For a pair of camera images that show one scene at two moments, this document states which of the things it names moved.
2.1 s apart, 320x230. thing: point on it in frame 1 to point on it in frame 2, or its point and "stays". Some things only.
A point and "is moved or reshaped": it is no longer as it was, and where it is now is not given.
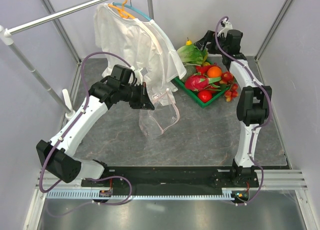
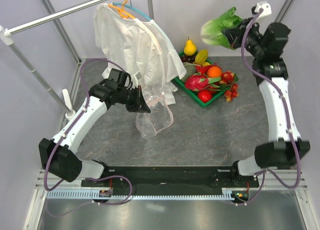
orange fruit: (214, 71) stays
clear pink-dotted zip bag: (165, 113) is moved or reshaped
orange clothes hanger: (122, 11) stays
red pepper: (203, 69) stays
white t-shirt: (140, 43) stays
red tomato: (205, 95) stays
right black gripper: (209, 36) to (230, 34)
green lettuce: (192, 54) to (211, 32)
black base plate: (173, 178) stays
